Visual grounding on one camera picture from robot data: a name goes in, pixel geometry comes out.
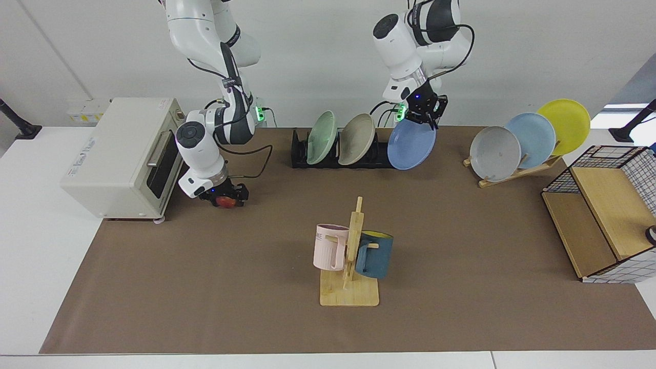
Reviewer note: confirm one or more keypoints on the red yellow apple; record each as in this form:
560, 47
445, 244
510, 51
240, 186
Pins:
226, 202

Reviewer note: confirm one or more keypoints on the periwinkle blue plate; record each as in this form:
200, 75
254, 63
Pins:
410, 146

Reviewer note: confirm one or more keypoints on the grey plate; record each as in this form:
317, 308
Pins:
494, 154

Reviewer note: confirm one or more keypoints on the black dish rack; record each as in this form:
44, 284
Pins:
299, 154

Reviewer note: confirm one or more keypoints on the beige plate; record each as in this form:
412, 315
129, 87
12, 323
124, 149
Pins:
356, 139

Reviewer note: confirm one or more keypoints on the wooden plate rack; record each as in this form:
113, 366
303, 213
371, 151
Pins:
517, 173

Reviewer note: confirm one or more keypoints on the light blue plate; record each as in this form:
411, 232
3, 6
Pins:
533, 138

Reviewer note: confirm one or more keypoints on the pale green plate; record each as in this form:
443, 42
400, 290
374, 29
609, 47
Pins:
322, 137

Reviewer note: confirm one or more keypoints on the yellow plate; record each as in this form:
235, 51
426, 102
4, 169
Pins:
566, 123

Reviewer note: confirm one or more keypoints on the brown table cloth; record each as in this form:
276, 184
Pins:
230, 287

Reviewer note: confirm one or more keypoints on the pink mug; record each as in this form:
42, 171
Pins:
328, 248

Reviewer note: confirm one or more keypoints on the pale toaster oven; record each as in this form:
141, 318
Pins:
110, 164

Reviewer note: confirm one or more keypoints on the wooden cup stand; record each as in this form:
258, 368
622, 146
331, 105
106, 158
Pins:
353, 292

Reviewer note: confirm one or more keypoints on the dark blue mug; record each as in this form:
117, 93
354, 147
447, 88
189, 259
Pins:
376, 259

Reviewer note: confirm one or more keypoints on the white socket strip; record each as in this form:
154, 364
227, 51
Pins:
87, 110

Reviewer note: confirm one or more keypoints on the black clamp stand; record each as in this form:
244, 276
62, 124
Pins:
628, 130
23, 128

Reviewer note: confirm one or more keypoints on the black white round object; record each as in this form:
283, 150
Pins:
652, 234

